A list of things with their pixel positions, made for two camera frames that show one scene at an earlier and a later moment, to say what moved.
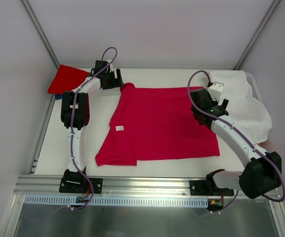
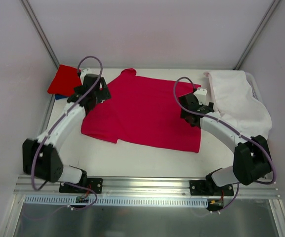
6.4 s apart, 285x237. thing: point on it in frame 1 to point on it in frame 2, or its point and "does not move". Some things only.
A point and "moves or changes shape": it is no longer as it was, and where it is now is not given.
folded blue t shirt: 58,96 does not move
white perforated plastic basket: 255,92 does not move
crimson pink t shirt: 151,123 moves or changes shape
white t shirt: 242,108 does not move
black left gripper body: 117,79 to 104,89
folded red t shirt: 67,79 does not move
